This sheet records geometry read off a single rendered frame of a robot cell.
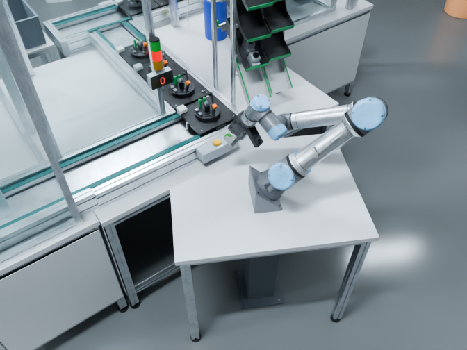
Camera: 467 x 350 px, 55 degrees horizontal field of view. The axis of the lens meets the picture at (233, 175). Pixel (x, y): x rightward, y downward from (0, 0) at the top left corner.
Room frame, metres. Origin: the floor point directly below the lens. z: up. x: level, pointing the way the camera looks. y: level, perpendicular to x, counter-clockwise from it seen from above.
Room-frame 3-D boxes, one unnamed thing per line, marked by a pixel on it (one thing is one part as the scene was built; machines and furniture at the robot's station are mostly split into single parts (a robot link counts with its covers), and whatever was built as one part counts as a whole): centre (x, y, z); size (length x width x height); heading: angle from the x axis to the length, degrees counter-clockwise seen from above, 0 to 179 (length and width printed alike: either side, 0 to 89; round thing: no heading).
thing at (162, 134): (1.71, 0.40, 0.91); 0.84 x 0.28 x 0.10; 126
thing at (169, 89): (2.07, 0.29, 1.01); 0.24 x 0.24 x 0.13; 36
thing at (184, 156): (1.58, 0.27, 0.91); 0.89 x 0.06 x 0.11; 126
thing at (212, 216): (1.42, -0.15, 0.84); 0.90 x 0.70 x 0.03; 98
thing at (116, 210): (2.22, 0.40, 0.85); 1.50 x 1.41 x 0.03; 126
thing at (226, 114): (1.86, 0.14, 0.96); 0.24 x 0.24 x 0.02; 36
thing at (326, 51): (3.29, -0.44, 0.43); 1.11 x 0.68 x 0.86; 126
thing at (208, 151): (1.64, 0.08, 0.93); 0.21 x 0.07 x 0.06; 126
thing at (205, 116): (1.86, 0.14, 0.98); 0.14 x 0.14 x 0.02
